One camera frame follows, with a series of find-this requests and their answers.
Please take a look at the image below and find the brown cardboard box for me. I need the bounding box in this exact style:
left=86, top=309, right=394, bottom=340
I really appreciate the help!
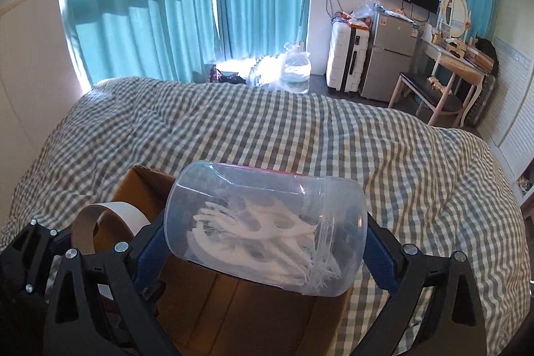
left=87, top=165, right=351, bottom=355

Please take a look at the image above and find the white dressing table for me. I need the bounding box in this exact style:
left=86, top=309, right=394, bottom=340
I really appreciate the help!
left=421, top=40, right=488, bottom=127

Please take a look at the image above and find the silver mini fridge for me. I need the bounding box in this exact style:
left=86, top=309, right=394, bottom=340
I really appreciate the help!
left=359, top=13, right=418, bottom=102

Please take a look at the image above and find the white louvered wardrobe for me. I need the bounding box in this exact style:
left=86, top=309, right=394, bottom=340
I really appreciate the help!
left=479, top=0, right=533, bottom=206

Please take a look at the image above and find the checkered grey white duvet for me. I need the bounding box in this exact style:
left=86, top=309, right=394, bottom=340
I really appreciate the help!
left=1, top=78, right=530, bottom=355

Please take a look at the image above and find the white suitcase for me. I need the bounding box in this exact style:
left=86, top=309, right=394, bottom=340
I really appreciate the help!
left=326, top=21, right=370, bottom=93

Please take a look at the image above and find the plastic bag on fridge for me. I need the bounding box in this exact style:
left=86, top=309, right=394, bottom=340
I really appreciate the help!
left=348, top=0, right=385, bottom=29

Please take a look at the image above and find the oval vanity mirror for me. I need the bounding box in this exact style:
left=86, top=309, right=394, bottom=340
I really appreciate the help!
left=439, top=0, right=471, bottom=38

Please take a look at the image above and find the black bag on table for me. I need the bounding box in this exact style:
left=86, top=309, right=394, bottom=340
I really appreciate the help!
left=475, top=38, right=499, bottom=78

